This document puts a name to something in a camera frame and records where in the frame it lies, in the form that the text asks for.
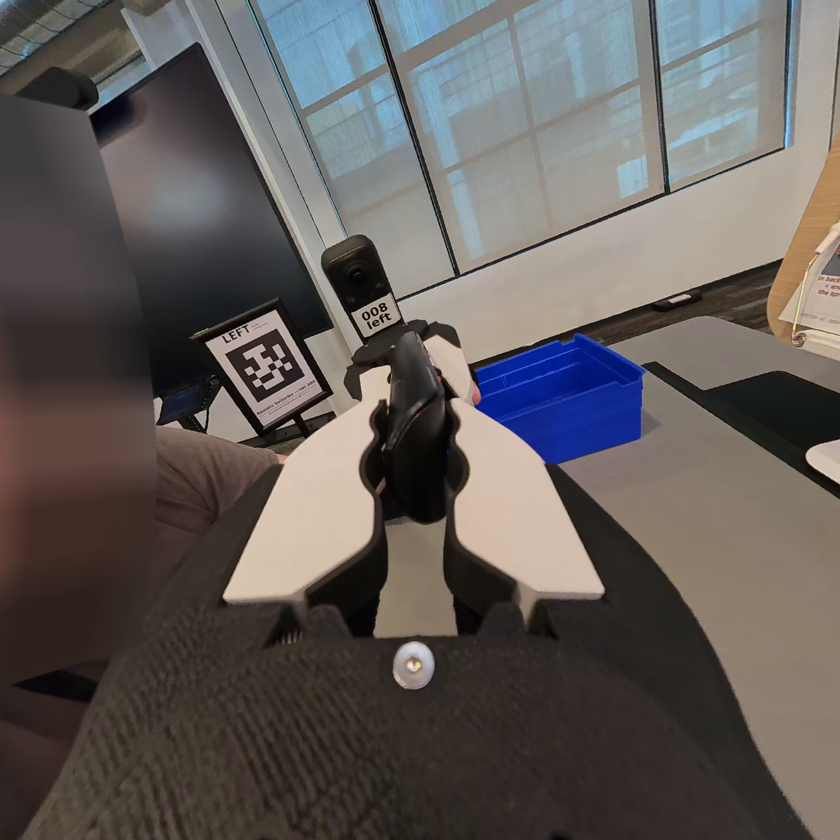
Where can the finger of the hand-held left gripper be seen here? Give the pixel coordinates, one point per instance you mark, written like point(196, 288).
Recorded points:
point(453, 368)

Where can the black floor outlet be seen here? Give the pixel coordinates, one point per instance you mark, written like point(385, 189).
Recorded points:
point(676, 302)

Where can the person's torso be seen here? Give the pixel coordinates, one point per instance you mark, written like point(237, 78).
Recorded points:
point(197, 486)

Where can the blue plastic bin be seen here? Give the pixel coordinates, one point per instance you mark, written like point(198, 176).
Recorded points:
point(578, 407)

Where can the white tag sign board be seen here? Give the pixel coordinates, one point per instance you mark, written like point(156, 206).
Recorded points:
point(269, 361)

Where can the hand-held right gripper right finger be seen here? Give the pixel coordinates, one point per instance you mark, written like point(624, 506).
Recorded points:
point(525, 525)

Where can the black mat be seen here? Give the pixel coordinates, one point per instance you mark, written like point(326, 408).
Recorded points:
point(775, 407)

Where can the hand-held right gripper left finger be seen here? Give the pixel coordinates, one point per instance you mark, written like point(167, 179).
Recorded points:
point(309, 525)

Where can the white stand base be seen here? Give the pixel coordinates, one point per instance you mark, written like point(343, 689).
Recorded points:
point(827, 466)

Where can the black remote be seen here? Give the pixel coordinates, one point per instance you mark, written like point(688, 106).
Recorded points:
point(418, 446)

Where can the instruction sheet on stand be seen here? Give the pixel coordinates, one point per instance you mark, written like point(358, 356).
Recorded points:
point(824, 190)

